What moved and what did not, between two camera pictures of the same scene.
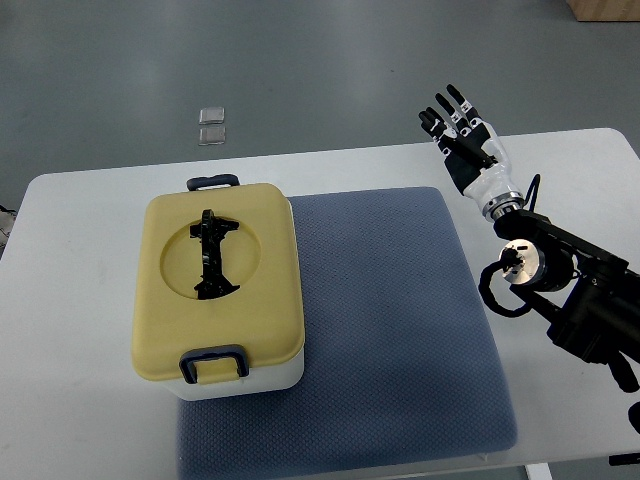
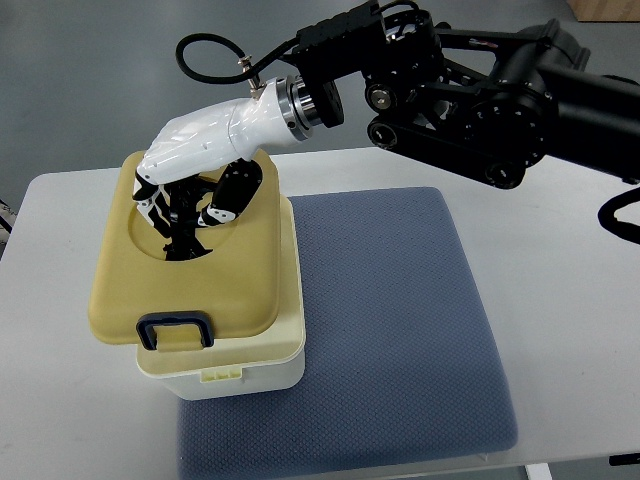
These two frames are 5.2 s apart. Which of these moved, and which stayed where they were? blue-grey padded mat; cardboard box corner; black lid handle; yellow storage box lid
Moved: black lid handle; yellow storage box lid
Stayed: blue-grey padded mat; cardboard box corner
